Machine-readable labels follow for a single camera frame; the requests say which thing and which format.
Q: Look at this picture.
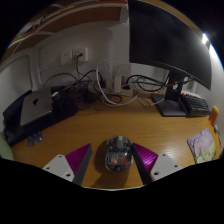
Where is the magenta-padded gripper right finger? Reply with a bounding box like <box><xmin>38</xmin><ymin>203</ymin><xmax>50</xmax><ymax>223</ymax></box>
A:
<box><xmin>131</xmin><ymin>142</ymin><xmax>184</xmax><ymax>185</ymax></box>

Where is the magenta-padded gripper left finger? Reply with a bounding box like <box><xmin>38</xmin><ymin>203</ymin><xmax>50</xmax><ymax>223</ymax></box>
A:
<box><xmin>42</xmin><ymin>143</ymin><xmax>93</xmax><ymax>186</ymax></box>

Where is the transparent computer mouse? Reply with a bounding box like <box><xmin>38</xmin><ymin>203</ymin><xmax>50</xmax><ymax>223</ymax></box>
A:
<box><xmin>104</xmin><ymin>135</ymin><xmax>133</xmax><ymax>173</ymax></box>

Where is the floral landscape print mouse pad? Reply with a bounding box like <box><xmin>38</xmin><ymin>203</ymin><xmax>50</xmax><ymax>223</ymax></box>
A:
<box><xmin>186</xmin><ymin>127</ymin><xmax>217</xmax><ymax>165</ymax></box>

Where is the black box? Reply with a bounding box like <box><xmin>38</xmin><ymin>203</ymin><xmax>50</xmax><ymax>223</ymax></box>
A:
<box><xmin>2</xmin><ymin>85</ymin><xmax>80</xmax><ymax>147</ymax></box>

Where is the silver mini computer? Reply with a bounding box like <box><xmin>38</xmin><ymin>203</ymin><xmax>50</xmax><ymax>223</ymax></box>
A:
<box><xmin>19</xmin><ymin>87</ymin><xmax>54</xmax><ymax>128</ymax></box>

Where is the black keyboard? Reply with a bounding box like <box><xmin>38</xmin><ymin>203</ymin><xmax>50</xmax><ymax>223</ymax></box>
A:
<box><xmin>180</xmin><ymin>92</ymin><xmax>212</xmax><ymax>117</ymax></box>

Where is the orange bottle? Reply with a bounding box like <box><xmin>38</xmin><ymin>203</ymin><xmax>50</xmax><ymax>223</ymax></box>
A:
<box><xmin>208</xmin><ymin>104</ymin><xmax>220</xmax><ymax>127</ymax></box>

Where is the white power strip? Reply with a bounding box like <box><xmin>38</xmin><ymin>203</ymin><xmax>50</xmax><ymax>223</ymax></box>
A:
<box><xmin>111</xmin><ymin>71</ymin><xmax>134</xmax><ymax>98</ymax></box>

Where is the black computer monitor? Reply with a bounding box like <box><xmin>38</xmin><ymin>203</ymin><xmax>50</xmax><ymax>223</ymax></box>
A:
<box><xmin>127</xmin><ymin>0</ymin><xmax>213</xmax><ymax>117</ymax></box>

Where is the white light bar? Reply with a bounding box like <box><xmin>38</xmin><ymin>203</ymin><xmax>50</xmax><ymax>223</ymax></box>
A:
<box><xmin>201</xmin><ymin>32</ymin><xmax>210</xmax><ymax>46</ymax></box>

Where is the small grey metal bracket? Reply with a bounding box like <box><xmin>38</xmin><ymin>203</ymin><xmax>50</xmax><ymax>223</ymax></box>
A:
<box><xmin>27</xmin><ymin>130</ymin><xmax>44</xmax><ymax>147</ymax></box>

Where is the black cable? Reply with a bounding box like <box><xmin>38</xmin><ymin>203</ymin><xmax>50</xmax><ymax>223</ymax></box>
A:
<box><xmin>43</xmin><ymin>69</ymin><xmax>105</xmax><ymax>95</ymax></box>

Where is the wooden wall shelf unit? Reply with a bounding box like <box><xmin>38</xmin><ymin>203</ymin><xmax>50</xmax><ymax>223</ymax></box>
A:
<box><xmin>6</xmin><ymin>0</ymin><xmax>129</xmax><ymax>64</ymax></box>

